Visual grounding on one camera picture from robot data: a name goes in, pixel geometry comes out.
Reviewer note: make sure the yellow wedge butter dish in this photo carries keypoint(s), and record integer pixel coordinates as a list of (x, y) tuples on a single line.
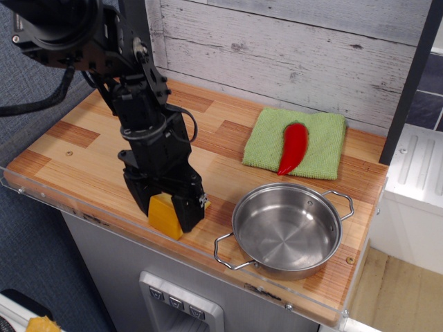
[(162, 216)]

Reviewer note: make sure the green microfiber cloth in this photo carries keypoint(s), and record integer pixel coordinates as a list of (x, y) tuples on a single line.
[(326, 136)]

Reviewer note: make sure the yellow sponge piece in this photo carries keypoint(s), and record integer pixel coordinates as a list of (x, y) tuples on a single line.
[(42, 324)]

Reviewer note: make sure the stainless steel pot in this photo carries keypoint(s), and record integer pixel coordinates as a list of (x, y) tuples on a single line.
[(287, 231)]

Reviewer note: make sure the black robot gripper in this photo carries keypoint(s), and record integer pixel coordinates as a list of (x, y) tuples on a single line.
[(158, 162)]

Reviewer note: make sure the red chili pepper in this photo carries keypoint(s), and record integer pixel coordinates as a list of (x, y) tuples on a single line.
[(295, 144)]

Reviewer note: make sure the white ridged side counter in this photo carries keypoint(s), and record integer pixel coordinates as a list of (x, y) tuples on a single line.
[(408, 222)]

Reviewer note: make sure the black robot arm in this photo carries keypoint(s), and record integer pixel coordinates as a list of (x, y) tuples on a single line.
[(114, 58)]

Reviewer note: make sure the clear acrylic table guard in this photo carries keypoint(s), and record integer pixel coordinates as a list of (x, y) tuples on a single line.
[(327, 317)]

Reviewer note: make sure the dark grey right post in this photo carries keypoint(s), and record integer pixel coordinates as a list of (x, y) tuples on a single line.
[(423, 50)]

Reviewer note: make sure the grey cabinet with dispenser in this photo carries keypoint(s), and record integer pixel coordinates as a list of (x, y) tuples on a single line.
[(146, 288)]

